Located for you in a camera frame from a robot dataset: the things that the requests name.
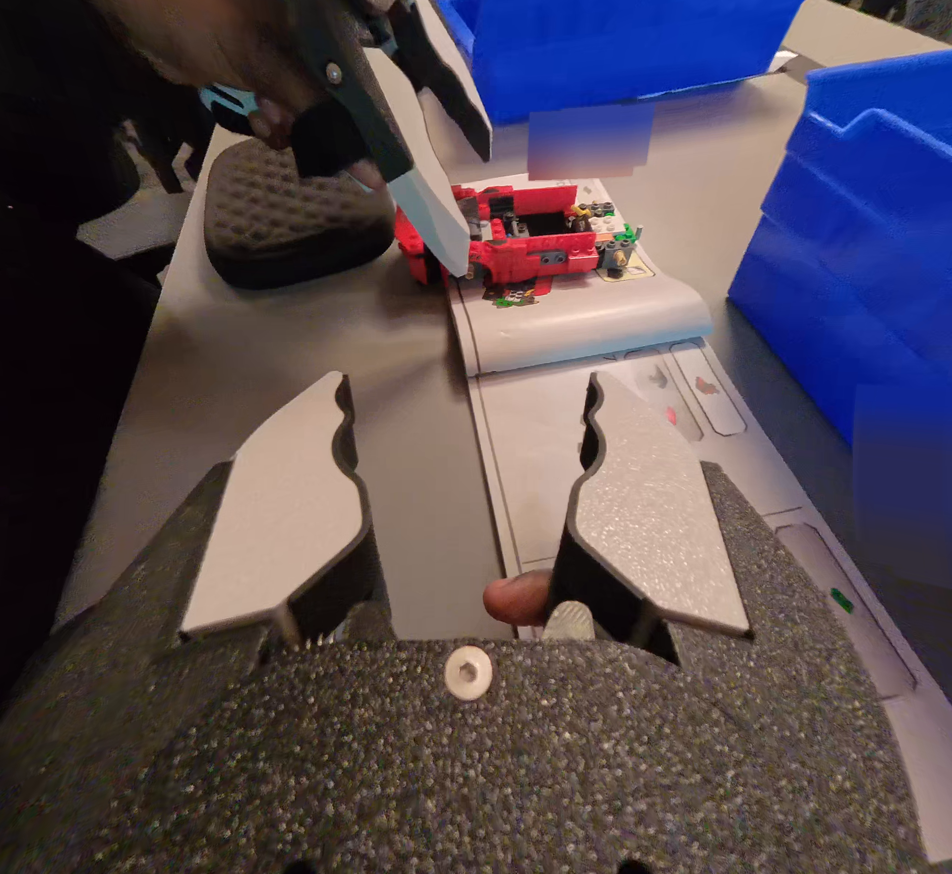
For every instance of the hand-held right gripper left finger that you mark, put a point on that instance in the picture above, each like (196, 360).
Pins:
(282, 509)

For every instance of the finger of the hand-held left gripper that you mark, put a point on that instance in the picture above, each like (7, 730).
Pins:
(446, 85)
(439, 219)

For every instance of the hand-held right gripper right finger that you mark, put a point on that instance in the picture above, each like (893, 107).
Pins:
(647, 517)

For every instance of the red lego car model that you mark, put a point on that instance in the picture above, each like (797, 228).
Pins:
(535, 249)

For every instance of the lego instruction booklet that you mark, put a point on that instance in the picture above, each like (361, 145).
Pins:
(535, 442)

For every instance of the person's right hand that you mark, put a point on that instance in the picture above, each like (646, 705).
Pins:
(517, 599)

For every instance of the person's left hand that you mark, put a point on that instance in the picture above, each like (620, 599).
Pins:
(193, 3)

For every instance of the black textured wrist rest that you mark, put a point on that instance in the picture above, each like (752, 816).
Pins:
(290, 219)

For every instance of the blue plastic storage bin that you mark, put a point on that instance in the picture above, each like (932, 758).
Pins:
(855, 256)
(632, 11)

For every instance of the person's black clothing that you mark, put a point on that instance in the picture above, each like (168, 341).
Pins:
(52, 331)

